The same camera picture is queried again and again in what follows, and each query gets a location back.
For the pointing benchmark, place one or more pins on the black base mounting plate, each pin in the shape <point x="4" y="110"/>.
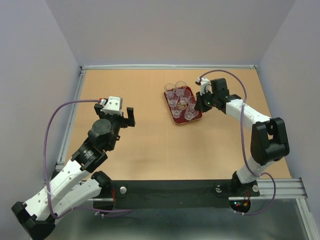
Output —
<point x="172" y="194"/>

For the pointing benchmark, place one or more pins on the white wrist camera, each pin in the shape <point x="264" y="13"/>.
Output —
<point x="113" y="106"/>
<point x="204" y="84"/>

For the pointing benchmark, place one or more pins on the left aluminium side rail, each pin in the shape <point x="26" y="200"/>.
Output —
<point x="61" y="157"/>

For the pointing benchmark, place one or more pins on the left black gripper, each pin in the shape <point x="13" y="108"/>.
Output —
<point x="125" y="121"/>

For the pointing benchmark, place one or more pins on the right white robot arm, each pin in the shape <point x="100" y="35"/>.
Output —
<point x="269" y="141"/>

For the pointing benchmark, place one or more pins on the right aluminium front rail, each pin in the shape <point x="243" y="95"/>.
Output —
<point x="291" y="188"/>

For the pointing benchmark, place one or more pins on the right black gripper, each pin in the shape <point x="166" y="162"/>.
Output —
<point x="199" y="105"/>

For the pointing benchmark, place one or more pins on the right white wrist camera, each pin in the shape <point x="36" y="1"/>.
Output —
<point x="204" y="84"/>

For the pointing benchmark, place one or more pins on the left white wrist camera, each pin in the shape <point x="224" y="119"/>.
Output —
<point x="113" y="106"/>

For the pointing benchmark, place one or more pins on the clear faceted glass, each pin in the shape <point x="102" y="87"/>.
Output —
<point x="169" y="90"/>

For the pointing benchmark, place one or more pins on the aluminium table edge rail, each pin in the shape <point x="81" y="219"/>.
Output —
<point x="165" y="66"/>

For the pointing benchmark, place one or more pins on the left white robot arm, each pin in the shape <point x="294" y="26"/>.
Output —
<point x="78" y="181"/>

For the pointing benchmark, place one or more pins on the red lacquer tray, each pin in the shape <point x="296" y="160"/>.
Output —
<point x="181" y="120"/>

